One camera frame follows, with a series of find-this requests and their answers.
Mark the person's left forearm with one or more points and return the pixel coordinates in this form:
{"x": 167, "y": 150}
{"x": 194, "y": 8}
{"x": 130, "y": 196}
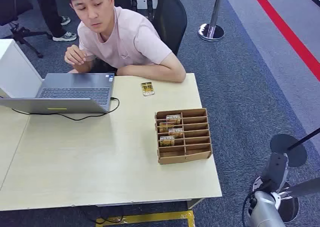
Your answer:
{"x": 160, "y": 71}

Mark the person's right hand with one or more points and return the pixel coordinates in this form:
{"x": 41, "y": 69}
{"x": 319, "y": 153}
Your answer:
{"x": 75, "y": 56}

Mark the yellow floor tape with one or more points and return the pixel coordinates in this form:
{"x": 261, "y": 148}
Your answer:
{"x": 149, "y": 217}

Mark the standing person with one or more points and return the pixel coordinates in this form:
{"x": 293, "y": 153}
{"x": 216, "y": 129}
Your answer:
{"x": 47, "y": 10}

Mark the grey laptop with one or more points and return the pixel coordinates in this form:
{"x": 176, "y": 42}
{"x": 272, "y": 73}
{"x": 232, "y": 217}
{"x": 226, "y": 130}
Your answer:
{"x": 75, "y": 93}

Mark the cardboard card organizer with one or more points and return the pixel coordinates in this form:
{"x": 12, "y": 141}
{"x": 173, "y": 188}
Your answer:
{"x": 197, "y": 154}

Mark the chrome stanchion upright post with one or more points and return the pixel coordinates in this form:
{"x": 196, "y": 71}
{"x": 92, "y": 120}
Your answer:
{"x": 211, "y": 28}

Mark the black stanchion with disc base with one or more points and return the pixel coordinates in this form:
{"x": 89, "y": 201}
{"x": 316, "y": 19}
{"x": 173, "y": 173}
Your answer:
{"x": 287, "y": 152}

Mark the white box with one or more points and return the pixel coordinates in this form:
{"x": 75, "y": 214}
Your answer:
{"x": 17, "y": 73}

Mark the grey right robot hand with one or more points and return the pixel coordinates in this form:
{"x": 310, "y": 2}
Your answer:
{"x": 275, "y": 172}

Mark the black swivel chair with base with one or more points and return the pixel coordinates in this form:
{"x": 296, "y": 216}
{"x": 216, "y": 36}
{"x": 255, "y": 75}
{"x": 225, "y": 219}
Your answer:
{"x": 17, "y": 31}

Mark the black and white machine base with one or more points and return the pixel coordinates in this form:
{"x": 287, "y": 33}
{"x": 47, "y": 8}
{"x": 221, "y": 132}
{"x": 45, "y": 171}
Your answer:
{"x": 142, "y": 2}

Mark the black office chair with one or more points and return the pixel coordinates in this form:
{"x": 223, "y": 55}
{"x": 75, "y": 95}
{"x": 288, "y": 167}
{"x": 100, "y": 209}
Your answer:
{"x": 170, "y": 20}

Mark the white table leg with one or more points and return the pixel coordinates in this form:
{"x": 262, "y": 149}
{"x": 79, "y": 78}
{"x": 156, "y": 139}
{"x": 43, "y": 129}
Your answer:
{"x": 195, "y": 203}

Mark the person's right forearm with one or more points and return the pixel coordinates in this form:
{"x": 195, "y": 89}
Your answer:
{"x": 81, "y": 66}

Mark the seated person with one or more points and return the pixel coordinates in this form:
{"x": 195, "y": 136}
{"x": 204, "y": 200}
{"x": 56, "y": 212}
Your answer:
{"x": 124, "y": 40}

